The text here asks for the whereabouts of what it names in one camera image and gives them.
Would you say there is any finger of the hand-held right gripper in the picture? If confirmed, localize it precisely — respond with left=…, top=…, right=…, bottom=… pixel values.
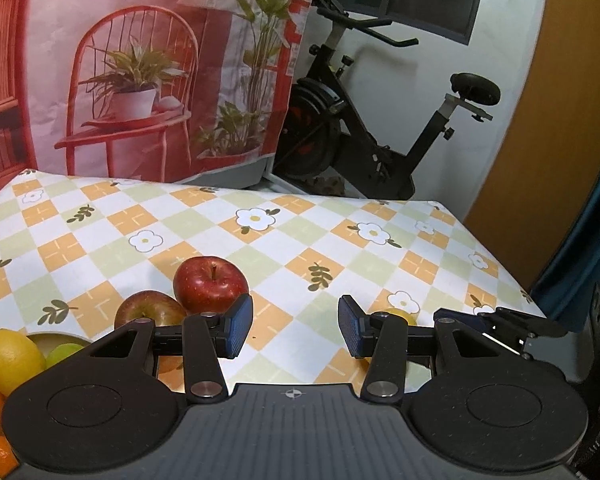
left=433, top=308, right=485, bottom=332
left=479, top=306, right=569, bottom=361

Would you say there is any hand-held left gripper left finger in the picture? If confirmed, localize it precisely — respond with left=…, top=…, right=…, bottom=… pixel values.
left=90, top=293, right=255, bottom=405

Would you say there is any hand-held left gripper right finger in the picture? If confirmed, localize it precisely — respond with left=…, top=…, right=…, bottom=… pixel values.
left=337, top=294, right=501, bottom=405

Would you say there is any yellow lemon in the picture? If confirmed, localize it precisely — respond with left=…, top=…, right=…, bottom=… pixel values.
left=0, top=328, right=47, bottom=397
left=384, top=308, right=419, bottom=329

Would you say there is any brownish red apple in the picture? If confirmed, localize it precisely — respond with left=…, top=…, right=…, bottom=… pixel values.
left=113, top=290, right=187, bottom=332

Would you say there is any round green fruit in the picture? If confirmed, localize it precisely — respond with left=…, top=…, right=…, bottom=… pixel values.
left=45, top=342, right=89, bottom=369

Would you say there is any cream round plate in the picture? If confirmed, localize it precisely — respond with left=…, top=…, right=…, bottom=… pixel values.
left=0, top=331, right=97, bottom=480

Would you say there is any blue curtain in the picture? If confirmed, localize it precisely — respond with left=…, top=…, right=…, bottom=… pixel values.
left=529, top=129, right=600, bottom=320

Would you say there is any checked floral tablecloth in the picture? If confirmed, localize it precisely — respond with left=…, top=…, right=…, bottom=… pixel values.
left=0, top=167, right=549, bottom=397

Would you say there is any black exercise bike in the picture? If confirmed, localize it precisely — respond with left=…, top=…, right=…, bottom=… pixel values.
left=272, top=0, right=502, bottom=202

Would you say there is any orange wooden door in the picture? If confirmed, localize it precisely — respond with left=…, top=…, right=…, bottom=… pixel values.
left=461, top=0, right=600, bottom=292

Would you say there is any pink printed backdrop cloth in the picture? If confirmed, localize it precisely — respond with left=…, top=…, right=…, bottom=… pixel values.
left=0, top=0, right=319, bottom=207

